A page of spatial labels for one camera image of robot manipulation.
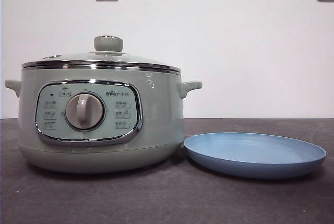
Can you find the glass lid with green knob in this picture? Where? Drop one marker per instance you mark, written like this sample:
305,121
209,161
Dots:
108,43

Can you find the green electric steamer pot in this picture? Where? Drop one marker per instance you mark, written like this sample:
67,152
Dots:
156,119

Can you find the blue plate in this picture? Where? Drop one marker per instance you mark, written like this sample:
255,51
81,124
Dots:
248,148

